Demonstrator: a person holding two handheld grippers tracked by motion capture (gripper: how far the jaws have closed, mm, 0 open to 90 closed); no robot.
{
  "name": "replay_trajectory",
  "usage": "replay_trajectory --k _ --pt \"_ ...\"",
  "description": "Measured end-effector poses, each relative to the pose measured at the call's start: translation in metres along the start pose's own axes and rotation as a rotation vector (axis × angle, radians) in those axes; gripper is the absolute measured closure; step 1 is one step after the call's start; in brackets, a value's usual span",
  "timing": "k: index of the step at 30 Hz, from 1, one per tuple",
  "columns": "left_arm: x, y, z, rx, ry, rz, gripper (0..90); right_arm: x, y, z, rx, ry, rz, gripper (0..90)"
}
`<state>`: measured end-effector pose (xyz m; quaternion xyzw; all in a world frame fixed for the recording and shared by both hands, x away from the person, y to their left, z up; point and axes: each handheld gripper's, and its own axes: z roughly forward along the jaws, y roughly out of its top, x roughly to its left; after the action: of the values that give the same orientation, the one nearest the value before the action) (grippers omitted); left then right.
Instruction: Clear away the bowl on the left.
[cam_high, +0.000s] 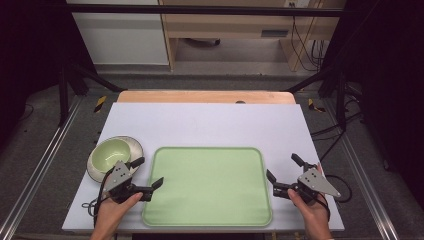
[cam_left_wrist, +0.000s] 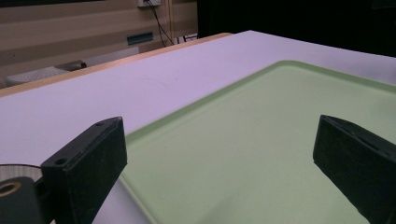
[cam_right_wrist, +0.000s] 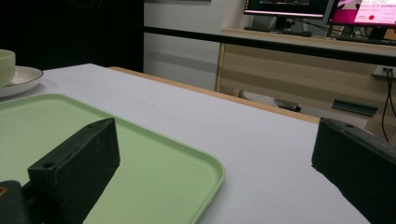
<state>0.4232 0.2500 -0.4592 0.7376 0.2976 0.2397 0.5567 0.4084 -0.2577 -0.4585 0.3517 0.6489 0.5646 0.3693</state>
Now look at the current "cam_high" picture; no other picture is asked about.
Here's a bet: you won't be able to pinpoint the yellow black floor tape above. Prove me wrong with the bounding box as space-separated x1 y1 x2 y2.
93 95 108 114
306 97 327 114

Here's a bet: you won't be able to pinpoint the black floor cables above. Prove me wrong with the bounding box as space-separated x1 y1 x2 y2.
309 82 365 162

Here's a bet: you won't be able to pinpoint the aluminium floor rail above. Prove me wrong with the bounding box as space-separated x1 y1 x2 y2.
323 99 400 240
0 95 83 240

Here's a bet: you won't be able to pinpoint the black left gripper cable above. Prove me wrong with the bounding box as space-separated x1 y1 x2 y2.
80 167 116 228

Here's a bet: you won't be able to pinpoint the person's right hand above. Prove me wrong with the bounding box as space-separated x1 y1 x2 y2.
287 162 332 230

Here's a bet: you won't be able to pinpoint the wooden table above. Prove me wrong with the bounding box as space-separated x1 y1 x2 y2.
116 89 297 105

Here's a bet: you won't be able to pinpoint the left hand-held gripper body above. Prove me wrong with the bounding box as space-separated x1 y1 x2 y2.
101 160 136 205

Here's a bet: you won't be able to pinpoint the white cabinet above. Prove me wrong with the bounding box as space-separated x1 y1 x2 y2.
65 0 170 67

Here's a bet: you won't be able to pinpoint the white plate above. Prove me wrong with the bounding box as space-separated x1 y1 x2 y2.
86 135 145 184

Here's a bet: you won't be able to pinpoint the black cables behind desk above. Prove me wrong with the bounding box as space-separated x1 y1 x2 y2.
289 15 327 73

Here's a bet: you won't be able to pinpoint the black metal stand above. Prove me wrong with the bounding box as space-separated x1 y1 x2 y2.
57 59 125 127
285 63 348 132

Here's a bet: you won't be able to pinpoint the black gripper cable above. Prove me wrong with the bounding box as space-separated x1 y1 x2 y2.
80 167 116 228
318 174 353 223

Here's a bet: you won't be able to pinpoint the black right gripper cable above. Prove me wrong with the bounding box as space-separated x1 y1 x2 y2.
318 174 353 223

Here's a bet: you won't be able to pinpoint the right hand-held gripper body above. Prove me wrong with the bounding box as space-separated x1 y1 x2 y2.
294 166 343 205

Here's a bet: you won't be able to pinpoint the light wooden desk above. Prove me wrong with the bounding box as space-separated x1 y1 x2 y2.
158 0 348 73

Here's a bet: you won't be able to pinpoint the person's left hand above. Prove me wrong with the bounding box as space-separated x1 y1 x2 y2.
94 192 144 233

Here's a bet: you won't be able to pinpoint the grey desk label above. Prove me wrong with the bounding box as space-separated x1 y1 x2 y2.
260 29 290 38

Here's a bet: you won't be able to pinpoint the white table board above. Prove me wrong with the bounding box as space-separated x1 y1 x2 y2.
61 102 346 233

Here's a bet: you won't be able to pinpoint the light green bowl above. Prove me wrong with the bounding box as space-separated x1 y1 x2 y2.
90 138 132 175

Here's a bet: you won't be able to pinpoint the black horizontal frame bar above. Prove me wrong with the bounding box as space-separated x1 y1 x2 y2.
64 3 349 18

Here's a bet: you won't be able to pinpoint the light green tray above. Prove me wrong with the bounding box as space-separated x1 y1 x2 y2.
141 146 274 228

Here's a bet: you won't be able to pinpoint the dark curtain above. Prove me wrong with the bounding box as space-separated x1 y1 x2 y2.
0 0 98 149
319 0 424 203

